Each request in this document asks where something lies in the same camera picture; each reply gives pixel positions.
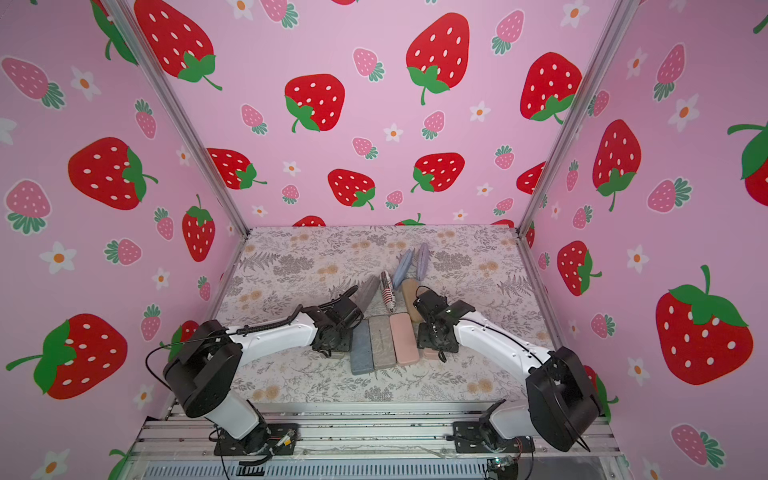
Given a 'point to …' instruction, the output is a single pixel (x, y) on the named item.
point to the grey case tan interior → (423, 261)
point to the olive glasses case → (409, 287)
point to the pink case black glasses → (404, 338)
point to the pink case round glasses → (430, 353)
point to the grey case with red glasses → (382, 341)
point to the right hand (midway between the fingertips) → (440, 340)
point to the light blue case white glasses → (403, 267)
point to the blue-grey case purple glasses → (361, 349)
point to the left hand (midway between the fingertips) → (345, 343)
